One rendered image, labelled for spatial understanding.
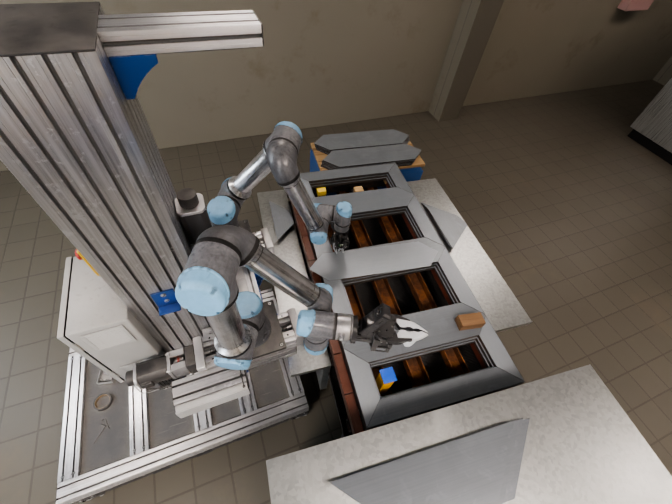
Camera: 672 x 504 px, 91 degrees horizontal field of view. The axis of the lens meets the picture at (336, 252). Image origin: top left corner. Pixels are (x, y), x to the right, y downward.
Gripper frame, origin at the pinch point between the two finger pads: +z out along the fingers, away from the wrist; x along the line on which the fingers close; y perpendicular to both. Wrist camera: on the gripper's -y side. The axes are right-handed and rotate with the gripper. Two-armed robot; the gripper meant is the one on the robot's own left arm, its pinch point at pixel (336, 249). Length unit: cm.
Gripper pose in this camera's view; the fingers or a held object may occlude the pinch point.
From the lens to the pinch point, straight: 182.7
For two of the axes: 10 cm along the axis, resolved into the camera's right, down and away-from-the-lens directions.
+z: -0.9, 6.1, 7.9
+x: 9.6, -1.6, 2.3
